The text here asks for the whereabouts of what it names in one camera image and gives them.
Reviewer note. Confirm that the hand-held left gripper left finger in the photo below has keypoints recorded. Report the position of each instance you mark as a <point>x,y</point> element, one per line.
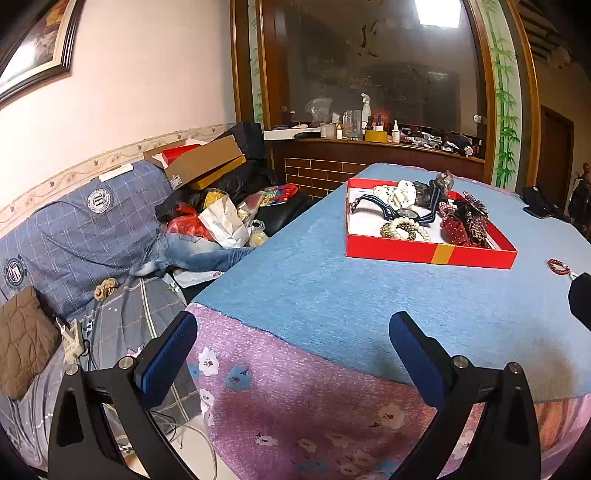
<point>168,355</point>

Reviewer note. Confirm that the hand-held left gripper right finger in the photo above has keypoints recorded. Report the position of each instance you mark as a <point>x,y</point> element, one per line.
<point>415,355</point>

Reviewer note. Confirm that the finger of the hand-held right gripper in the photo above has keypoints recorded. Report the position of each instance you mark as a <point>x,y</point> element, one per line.
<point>581,297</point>

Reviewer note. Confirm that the red cardboard box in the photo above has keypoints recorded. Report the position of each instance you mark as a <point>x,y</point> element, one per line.
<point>392,254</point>

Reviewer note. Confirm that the red dotted scrunchie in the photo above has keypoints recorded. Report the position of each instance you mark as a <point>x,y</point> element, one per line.
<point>452,228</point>

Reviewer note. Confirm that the black hair claw clip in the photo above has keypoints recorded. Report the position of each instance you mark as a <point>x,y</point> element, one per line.
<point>475,217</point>

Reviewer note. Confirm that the red plaid scrunchie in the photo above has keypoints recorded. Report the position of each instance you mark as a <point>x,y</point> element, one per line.
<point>447,208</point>

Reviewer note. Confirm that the beige crumpled cloth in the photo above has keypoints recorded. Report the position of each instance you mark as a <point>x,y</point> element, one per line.
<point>106,288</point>

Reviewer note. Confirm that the black smartphone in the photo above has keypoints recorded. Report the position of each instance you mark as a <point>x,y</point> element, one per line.
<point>538,212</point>

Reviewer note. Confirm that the white power strip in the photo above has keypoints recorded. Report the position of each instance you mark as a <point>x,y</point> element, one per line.
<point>73,341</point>

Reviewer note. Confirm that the dark backpack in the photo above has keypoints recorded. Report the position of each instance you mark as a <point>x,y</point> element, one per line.
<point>581,198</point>

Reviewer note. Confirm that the blue jeans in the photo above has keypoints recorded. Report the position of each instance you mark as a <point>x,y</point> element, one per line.
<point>194,256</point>

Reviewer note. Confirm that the black cloth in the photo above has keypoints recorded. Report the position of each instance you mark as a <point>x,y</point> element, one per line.
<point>535,196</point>

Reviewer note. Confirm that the pink floral blanket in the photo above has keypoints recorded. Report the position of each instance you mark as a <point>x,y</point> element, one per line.
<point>300,392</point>

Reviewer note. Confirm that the red plastic bag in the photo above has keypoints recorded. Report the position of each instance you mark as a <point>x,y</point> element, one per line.
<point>184,226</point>

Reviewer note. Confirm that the white paper bag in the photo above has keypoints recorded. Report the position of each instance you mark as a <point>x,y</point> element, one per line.
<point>224,224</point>

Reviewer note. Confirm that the brown wooden door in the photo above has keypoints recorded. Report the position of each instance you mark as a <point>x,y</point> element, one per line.
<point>556,157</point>

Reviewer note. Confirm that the brown quilted cushion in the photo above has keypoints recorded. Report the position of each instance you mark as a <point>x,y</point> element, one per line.
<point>25,341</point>

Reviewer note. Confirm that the blue plaid covered sofa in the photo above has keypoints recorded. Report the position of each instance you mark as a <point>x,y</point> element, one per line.
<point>69,230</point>

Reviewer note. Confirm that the brown organza scrunchie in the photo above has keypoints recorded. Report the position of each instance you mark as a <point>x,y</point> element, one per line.
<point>422,196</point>

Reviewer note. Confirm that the white dotted scrunchie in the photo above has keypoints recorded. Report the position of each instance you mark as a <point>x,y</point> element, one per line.
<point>399,194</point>

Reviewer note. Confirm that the colourful snack packet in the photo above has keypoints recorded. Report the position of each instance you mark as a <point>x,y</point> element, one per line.
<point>277,194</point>

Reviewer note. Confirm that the brown cardboard box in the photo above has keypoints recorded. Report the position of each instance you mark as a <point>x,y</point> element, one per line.
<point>207,159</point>

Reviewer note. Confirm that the bamboo painted panel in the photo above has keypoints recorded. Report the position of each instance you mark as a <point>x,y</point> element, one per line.
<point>503,101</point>

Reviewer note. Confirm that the wooden counter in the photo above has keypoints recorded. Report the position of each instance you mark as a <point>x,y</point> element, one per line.
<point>323,161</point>

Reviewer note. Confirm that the white pump bottle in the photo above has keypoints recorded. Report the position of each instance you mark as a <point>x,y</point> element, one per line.
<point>396,134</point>

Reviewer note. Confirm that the clear glass pitcher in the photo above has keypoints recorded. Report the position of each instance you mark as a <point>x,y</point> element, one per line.
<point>353,127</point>

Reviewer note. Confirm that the white spray bottle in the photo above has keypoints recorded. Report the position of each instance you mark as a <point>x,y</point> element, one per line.
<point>366,113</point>

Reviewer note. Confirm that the white flat tray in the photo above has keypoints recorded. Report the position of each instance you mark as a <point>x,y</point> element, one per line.
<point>281,134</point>

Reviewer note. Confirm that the dark glass partition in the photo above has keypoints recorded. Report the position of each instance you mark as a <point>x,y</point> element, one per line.
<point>369,55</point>

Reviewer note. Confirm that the framed wall picture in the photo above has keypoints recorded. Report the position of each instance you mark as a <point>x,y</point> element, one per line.
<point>37,41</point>

